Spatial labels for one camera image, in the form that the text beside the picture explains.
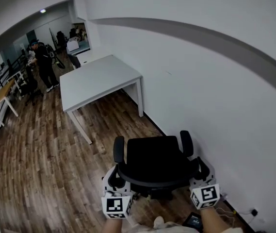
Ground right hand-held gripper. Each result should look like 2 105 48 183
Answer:
188 156 221 210

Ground wooden desk with white legs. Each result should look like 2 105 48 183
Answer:
0 78 19 127

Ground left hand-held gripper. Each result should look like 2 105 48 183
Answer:
101 165 135 219

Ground black swivel chair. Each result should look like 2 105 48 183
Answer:
18 66 44 107

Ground white box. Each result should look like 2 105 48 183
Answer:
66 39 81 53

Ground white table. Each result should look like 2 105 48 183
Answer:
59 54 144 145

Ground black office chair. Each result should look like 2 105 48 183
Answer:
113 130 203 200

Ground long white desk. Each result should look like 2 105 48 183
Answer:
75 49 99 67

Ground person's white shoe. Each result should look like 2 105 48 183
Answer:
153 216 165 229

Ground person's pale clothing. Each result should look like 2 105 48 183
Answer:
128 221 244 233

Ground person's left forearm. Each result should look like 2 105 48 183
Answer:
101 216 124 233

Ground person's right forearm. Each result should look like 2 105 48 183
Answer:
199 207 235 233

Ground black device with screen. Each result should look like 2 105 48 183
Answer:
182 212 204 233

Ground teal counter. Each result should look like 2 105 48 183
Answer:
67 40 91 54

